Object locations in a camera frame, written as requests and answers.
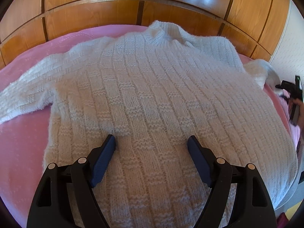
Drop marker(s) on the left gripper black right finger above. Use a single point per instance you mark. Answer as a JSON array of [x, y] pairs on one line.
[[252, 205]]

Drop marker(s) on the person's right hand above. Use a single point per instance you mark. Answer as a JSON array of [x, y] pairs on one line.
[[299, 113]]

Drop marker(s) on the cream knitted sweater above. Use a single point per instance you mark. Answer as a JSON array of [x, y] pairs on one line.
[[152, 113]]

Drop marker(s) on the pink bedspread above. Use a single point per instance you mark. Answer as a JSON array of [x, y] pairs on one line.
[[21, 147]]

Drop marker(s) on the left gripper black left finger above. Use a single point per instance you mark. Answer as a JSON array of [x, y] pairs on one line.
[[50, 206]]

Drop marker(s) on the wooden panelled wardrobe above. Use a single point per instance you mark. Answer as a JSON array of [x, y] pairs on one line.
[[254, 27]]

